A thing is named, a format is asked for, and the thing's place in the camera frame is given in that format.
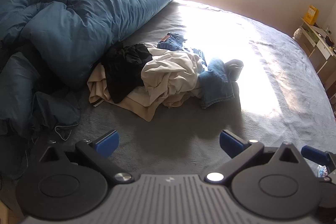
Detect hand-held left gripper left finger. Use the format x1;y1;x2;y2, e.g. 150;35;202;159
39;130;134;187

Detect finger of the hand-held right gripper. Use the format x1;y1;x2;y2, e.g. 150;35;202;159
301;145;336;169

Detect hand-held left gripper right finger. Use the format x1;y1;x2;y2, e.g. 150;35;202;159
204;130;303;185

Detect black printed T-shirt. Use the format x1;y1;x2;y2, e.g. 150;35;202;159
101;43;153;104

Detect cream garment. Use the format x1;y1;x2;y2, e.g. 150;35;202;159
87;42;163;123

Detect blue jeans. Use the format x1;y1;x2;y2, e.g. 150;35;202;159
157;32;235;109

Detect grey garment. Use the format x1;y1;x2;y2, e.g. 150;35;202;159
225;59;244;82

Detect white garment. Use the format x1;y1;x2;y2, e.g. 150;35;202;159
141;52;208;109

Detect white wooden desk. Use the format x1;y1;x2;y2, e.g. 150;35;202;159
299;17;336;92

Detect yellow box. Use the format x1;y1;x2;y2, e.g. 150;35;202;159
303;5;320;26

